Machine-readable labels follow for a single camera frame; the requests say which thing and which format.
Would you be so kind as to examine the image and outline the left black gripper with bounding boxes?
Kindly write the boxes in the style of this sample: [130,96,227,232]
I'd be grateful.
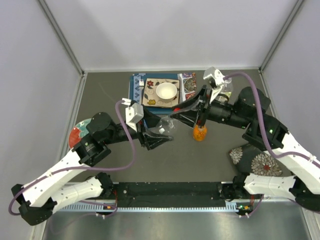
[104,105,174,151]

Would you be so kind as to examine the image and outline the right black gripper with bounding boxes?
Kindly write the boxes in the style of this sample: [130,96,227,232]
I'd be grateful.
[169,85,250,130]

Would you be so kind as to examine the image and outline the red cap clear bottle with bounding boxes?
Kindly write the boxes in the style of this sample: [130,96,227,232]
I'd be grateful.
[155,115,178,136]

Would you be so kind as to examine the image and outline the orange juice bottle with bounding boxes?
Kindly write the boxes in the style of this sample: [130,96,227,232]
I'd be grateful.
[192,125,207,142]

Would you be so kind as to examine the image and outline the large clear juice bottle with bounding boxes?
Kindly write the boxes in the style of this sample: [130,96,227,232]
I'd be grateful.
[216,77,233,103]

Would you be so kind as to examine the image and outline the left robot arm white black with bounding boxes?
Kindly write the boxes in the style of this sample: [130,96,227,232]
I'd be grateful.
[11,103,173,226]

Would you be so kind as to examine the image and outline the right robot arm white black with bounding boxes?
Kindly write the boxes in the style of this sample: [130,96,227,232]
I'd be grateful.
[171,86,320,212]

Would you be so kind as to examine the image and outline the square floral beige plate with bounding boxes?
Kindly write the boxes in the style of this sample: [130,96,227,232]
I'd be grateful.
[141,78,180,108]

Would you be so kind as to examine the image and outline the white ceramic bowl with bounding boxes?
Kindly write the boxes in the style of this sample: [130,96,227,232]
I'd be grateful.
[156,82,178,101]

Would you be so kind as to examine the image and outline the blue patterned placemat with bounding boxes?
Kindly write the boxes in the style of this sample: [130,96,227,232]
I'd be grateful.
[129,72,197,115]

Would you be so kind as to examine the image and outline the black floral square plate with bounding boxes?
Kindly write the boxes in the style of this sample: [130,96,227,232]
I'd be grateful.
[228,143,283,177]

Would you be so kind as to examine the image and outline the round red teal plate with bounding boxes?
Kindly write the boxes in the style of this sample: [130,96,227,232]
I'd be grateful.
[68,118,92,149]

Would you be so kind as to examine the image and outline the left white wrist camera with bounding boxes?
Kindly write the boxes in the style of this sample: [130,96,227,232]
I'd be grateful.
[122,98,144,132]

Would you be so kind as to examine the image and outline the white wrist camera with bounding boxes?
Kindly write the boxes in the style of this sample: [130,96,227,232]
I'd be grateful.
[203,66,228,103]
[122,98,144,132]

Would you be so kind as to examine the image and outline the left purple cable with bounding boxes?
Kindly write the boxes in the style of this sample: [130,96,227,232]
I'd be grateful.
[8,99,138,216]

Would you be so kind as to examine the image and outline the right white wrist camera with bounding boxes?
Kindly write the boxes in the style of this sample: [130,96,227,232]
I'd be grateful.
[203,66,228,103]

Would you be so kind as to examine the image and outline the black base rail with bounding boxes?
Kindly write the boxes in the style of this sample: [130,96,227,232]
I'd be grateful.
[114,182,236,208]

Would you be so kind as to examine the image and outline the grey cable duct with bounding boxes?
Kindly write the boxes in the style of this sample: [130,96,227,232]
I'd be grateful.
[59,201,253,213]

